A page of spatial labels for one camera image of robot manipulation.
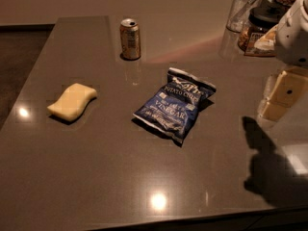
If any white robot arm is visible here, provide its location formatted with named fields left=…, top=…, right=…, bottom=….
left=254, top=0, right=308, bottom=121

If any blue chip bag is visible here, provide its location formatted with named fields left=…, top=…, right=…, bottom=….
left=133, top=67, right=217, bottom=144

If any glass jar with black lid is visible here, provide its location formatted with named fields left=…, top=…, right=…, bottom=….
left=238, top=4, right=284, bottom=51

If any clear plastic cup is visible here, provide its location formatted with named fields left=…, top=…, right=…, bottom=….
left=226, top=0, right=262, bottom=33

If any gold soda can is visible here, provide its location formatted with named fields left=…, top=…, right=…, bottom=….
left=119, top=18, right=141, bottom=61

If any yellow sponge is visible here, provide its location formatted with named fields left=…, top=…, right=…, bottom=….
left=47, top=83, right=97, bottom=122

